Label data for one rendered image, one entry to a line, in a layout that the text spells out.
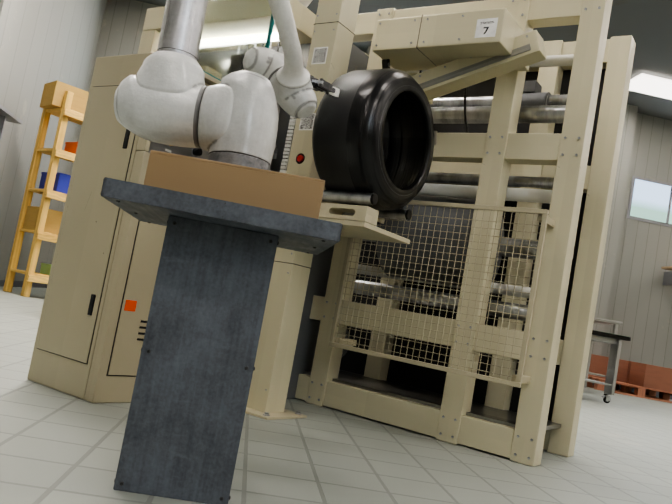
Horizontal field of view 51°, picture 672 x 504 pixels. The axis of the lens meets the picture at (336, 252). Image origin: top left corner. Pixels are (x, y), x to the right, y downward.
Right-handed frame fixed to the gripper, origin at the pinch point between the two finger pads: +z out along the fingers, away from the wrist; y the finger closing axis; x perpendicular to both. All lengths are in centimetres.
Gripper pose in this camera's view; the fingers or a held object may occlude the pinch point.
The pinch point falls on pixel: (331, 90)
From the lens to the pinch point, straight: 255.8
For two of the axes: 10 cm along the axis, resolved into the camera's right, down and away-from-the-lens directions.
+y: -7.6, -1.9, 6.2
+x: -1.8, 9.8, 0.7
